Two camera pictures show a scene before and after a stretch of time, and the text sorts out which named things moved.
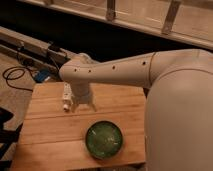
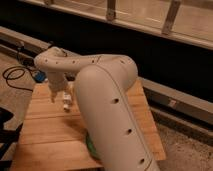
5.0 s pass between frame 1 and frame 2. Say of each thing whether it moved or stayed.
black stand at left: stayed
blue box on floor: stayed
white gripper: moved
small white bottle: stayed
